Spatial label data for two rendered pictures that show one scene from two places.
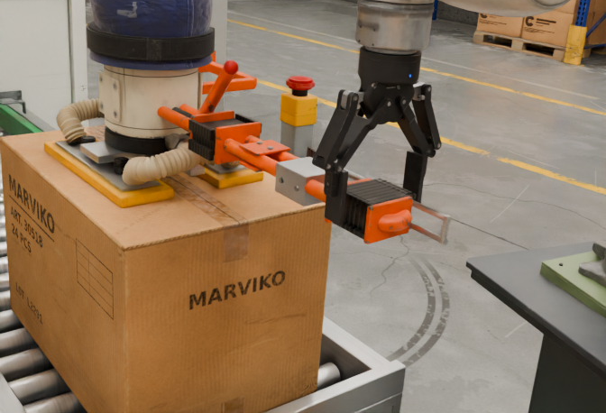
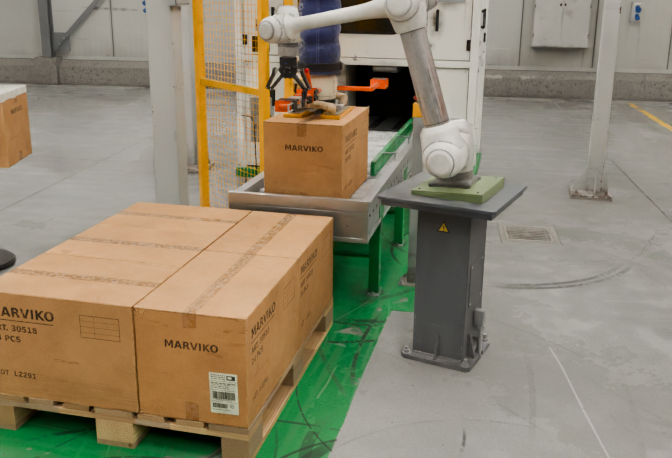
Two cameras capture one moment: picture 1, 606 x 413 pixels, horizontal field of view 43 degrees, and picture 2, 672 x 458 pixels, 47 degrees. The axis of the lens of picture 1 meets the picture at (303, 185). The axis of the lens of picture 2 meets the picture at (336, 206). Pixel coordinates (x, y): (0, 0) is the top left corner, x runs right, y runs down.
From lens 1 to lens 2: 301 cm
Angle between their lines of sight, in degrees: 49
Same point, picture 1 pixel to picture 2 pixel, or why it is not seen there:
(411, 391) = (500, 294)
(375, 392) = (351, 207)
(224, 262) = (297, 136)
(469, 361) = (558, 298)
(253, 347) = (311, 174)
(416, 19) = (283, 47)
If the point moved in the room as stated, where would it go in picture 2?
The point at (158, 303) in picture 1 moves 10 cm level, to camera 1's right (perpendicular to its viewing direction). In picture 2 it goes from (274, 143) to (285, 147)
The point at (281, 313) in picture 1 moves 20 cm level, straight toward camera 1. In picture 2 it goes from (322, 164) to (288, 170)
